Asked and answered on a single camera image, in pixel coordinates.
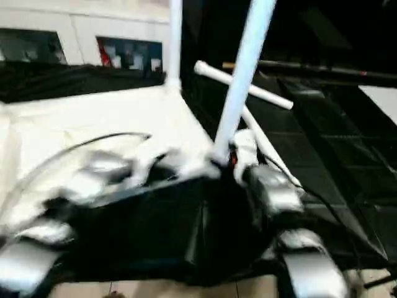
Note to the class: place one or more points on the white plastic table leg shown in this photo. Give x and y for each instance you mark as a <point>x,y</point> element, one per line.
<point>175,40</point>
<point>214,73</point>
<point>257,127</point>
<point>242,77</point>

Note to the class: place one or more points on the white plastic table top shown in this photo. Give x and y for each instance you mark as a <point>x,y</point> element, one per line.
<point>93,118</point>

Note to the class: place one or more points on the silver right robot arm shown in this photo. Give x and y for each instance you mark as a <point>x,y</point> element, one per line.
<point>279,189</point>

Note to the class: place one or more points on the black work mat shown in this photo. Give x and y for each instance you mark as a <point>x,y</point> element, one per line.
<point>186,232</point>

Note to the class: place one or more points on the small gold object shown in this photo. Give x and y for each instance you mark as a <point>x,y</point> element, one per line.
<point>228,65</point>

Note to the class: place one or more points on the white cup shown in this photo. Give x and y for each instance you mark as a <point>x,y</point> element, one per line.
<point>155,63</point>

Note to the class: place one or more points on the dark long rod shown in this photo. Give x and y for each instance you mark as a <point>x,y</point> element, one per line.
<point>325,69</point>

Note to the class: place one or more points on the red package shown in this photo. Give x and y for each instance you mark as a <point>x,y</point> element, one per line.
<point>105,57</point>

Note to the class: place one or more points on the white flat board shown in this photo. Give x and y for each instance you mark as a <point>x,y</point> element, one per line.
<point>383,102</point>

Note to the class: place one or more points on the white glass door cabinet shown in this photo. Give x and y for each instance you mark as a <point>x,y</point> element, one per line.
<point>77,21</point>

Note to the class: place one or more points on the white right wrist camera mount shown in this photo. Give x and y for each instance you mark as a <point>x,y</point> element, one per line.
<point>246,149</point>

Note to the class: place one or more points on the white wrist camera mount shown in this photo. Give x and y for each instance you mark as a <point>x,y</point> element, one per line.
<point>142,167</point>
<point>246,149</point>

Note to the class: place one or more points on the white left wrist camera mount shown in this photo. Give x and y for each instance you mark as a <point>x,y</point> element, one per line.
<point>142,167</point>

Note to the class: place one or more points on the black stand frame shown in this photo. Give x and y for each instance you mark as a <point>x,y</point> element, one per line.
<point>378,282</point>

